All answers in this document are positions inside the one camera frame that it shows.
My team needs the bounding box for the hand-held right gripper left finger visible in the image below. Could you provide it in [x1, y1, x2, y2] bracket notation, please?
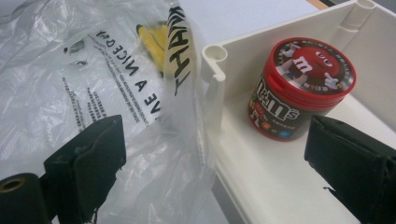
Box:
[42, 114, 127, 224]

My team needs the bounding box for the clear printed plastic bag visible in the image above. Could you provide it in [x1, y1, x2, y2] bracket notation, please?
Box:
[0, 0, 227, 224]

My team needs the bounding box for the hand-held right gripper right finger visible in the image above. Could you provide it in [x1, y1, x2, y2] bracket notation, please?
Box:
[304, 115, 396, 224]

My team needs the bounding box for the white plastic bin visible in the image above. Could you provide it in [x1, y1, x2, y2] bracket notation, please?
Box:
[200, 0, 396, 224]

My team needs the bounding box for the red-lidded brown candy jar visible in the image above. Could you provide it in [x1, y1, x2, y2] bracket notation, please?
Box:
[247, 36, 358, 143]

